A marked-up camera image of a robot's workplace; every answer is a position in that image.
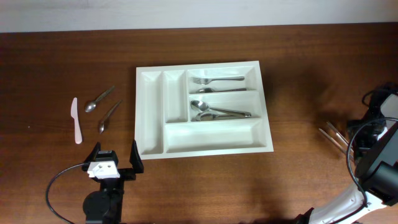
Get steel tongs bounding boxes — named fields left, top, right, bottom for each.
left=318, top=121, right=349, bottom=154

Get small steel teaspoon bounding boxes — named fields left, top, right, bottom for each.
left=85, top=85, right=115, bottom=113
left=98, top=100, right=123, bottom=134

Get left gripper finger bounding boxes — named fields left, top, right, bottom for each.
left=129, top=140, right=144, bottom=173
left=84, top=142, right=101, bottom=164

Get white plastic cutlery tray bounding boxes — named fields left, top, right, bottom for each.
left=135, top=61, right=274, bottom=159

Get steel fork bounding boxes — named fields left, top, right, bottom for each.
left=192, top=76, right=245, bottom=85
left=196, top=88, right=247, bottom=94

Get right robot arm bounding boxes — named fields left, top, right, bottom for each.
left=294, top=83, right=397, bottom=224

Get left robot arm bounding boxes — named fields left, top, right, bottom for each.
left=81, top=141, right=144, bottom=224

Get black cable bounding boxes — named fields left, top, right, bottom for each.
left=45, top=162, right=91, bottom=224
left=329, top=88, right=398, bottom=224

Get large steel spoon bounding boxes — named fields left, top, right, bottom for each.
left=195, top=112, right=251, bottom=121
left=190, top=100, right=252, bottom=118

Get left black cable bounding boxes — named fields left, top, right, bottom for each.
left=45, top=162, right=91, bottom=224

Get right black cable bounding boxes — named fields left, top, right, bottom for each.
left=329, top=88, right=398, bottom=224

